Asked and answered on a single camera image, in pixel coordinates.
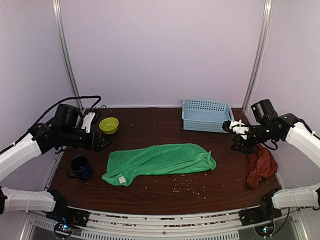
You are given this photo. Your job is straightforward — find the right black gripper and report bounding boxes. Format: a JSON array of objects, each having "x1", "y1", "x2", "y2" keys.
[{"x1": 230, "y1": 121, "x2": 277, "y2": 155}]

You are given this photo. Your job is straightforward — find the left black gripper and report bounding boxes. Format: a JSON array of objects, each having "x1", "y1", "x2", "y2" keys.
[{"x1": 61, "y1": 127, "x2": 113, "y2": 152}]

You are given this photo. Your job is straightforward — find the green towel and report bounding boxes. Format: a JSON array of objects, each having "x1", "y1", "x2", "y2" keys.
[{"x1": 101, "y1": 143, "x2": 217, "y2": 187}]

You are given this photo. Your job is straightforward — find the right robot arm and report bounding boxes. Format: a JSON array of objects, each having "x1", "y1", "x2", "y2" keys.
[{"x1": 222, "y1": 99, "x2": 320, "y2": 221}]

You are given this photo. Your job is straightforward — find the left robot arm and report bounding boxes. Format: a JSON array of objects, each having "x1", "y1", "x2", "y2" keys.
[{"x1": 0, "y1": 103, "x2": 113, "y2": 222}]

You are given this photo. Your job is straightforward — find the green plastic bowl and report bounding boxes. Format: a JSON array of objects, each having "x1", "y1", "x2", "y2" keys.
[{"x1": 99, "y1": 117, "x2": 119, "y2": 135}]

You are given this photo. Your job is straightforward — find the brown towel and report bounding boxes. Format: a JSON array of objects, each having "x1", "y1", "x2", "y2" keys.
[{"x1": 245, "y1": 144, "x2": 278, "y2": 189}]

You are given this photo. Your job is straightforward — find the dark blue mug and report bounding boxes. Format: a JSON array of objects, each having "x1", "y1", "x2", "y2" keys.
[{"x1": 66, "y1": 155, "x2": 94, "y2": 181}]

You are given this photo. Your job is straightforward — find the light blue plastic basket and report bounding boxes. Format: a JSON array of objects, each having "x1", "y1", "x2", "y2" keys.
[{"x1": 181, "y1": 99, "x2": 234, "y2": 133}]

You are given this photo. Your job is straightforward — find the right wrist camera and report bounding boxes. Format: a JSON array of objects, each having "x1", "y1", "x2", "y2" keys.
[{"x1": 222, "y1": 119, "x2": 250, "y2": 140}]

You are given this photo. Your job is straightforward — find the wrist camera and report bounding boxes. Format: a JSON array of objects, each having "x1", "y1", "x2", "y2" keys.
[
  {"x1": 222, "y1": 119, "x2": 250, "y2": 140},
  {"x1": 80, "y1": 109, "x2": 101, "y2": 134}
]

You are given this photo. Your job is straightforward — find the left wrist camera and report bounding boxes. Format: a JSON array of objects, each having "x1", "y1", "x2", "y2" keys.
[{"x1": 80, "y1": 109, "x2": 101, "y2": 134}]

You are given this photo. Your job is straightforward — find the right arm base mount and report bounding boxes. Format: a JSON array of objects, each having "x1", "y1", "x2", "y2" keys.
[{"x1": 238, "y1": 206, "x2": 282, "y2": 226}]

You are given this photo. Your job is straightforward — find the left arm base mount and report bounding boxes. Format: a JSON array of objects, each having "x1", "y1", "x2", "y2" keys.
[{"x1": 45, "y1": 207, "x2": 90, "y2": 228}]

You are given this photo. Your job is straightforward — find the aluminium front rail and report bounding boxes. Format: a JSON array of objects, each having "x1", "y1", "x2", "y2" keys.
[{"x1": 19, "y1": 197, "x2": 308, "y2": 240}]

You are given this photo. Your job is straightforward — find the right aluminium frame post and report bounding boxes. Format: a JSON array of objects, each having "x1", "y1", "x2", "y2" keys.
[{"x1": 241, "y1": 0, "x2": 274, "y2": 113}]

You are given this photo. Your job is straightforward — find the aluminium frame post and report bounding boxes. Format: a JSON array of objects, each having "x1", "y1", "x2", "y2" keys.
[
  {"x1": 241, "y1": 0, "x2": 274, "y2": 113},
  {"x1": 52, "y1": 0, "x2": 80, "y2": 97}
]

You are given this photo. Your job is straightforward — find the left aluminium frame post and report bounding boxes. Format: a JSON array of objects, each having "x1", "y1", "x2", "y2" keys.
[{"x1": 52, "y1": 0, "x2": 80, "y2": 97}]

